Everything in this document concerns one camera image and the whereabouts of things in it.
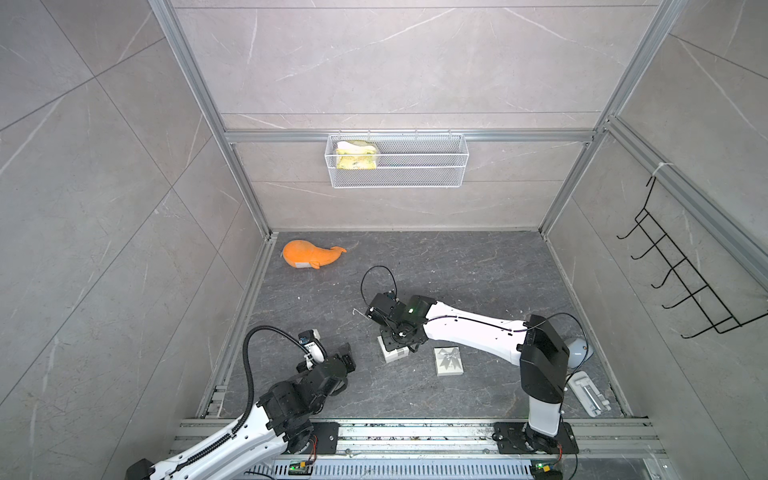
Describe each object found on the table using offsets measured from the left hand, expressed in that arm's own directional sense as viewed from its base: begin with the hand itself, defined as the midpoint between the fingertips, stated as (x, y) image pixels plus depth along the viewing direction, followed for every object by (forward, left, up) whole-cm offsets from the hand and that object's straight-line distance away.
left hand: (341, 348), depth 81 cm
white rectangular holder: (-10, -66, -7) cm, 67 cm away
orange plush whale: (+36, +16, -1) cm, 39 cm away
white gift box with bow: (-1, -15, -4) cm, 16 cm away
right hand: (+2, -15, 0) cm, 15 cm away
